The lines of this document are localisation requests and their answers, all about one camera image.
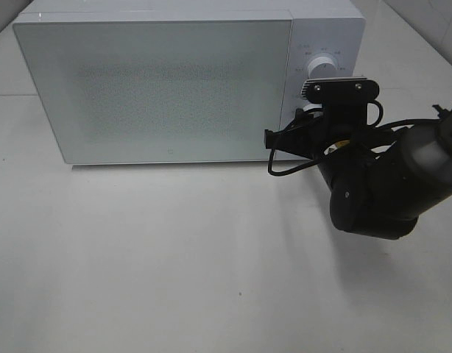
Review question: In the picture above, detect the white microwave door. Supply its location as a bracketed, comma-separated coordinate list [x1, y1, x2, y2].
[14, 21, 291, 165]

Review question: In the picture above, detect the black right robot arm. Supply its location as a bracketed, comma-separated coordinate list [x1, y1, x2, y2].
[264, 102, 452, 240]

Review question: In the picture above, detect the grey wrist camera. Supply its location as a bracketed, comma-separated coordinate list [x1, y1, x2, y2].
[300, 76, 380, 106]

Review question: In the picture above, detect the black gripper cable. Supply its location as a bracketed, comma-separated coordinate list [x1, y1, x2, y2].
[266, 101, 411, 177]

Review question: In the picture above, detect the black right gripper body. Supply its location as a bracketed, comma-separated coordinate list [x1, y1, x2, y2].
[263, 101, 370, 163]

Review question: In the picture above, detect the white microwave oven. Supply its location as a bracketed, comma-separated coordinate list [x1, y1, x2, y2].
[13, 1, 366, 165]

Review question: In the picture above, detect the white microwave knob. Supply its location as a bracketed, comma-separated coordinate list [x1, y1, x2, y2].
[307, 54, 337, 79]
[303, 104, 322, 113]

